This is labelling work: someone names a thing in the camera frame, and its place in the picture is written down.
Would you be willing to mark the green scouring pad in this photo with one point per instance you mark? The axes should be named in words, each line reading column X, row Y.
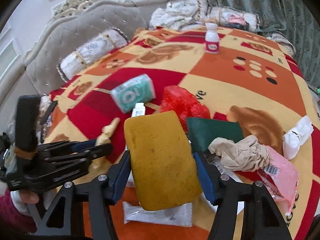
column 212, row 132

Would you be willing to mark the teal tissue pack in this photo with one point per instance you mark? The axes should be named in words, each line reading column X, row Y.
column 132, row 92

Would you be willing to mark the person's left forearm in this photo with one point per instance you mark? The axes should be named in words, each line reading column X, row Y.
column 12, row 212

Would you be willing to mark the person's left hand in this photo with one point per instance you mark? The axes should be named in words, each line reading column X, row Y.
column 29, row 197

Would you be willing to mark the white bottle with pink label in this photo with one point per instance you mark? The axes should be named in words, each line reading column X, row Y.
column 212, row 40

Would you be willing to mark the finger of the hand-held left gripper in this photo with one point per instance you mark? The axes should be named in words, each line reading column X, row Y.
column 80, row 145
column 100, row 151

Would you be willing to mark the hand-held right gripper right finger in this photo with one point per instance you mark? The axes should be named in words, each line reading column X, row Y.
column 207, row 180

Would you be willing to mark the yellow sponge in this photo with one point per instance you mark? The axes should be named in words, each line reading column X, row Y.
column 160, row 160

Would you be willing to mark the white bolster pillow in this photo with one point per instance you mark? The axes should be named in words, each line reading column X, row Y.
column 92, row 50

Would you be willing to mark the red plastic bag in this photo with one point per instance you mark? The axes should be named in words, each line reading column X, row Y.
column 182, row 102

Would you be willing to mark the clear plastic packet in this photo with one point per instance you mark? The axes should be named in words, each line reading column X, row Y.
column 155, row 216

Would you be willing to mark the small white tube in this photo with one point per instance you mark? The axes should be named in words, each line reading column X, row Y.
column 138, row 110

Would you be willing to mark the white fringed cushion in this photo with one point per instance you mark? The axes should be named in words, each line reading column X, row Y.
column 180, row 15
column 222, row 15

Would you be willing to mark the grey tufted sofa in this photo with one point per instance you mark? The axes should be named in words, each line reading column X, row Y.
column 62, row 35

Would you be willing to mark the pink plastic wrapper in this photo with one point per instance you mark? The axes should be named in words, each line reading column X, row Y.
column 282, row 177

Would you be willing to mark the printed checkered blanket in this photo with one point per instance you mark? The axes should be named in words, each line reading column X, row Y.
column 225, row 80

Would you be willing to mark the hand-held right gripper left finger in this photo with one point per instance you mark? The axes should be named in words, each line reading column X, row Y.
column 119, row 180

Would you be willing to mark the crumpled white tissue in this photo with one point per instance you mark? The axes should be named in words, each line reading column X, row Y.
column 297, row 137

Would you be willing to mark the beige cloth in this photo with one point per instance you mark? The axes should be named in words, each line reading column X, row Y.
column 240, row 155

